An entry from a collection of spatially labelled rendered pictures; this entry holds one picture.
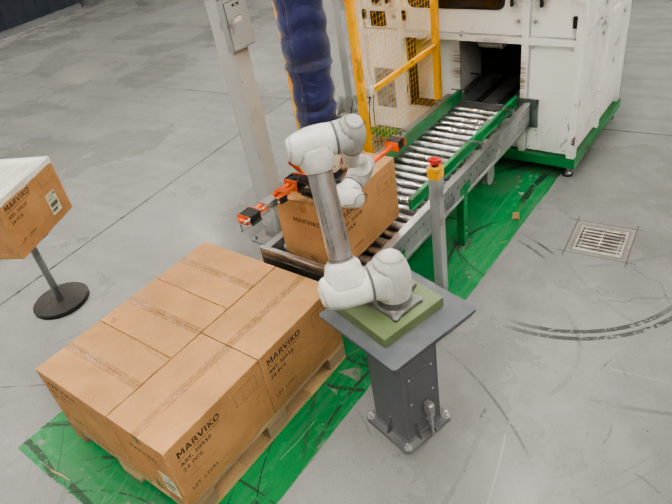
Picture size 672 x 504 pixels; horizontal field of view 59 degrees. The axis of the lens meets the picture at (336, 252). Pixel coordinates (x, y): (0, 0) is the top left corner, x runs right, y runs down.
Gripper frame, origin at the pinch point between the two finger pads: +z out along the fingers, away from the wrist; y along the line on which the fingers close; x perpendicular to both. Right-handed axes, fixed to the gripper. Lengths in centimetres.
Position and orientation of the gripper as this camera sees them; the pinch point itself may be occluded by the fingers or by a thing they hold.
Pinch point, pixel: (294, 183)
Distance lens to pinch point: 305.1
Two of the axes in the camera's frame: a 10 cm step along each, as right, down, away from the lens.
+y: 1.4, 7.9, 6.0
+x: 5.8, -5.5, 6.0
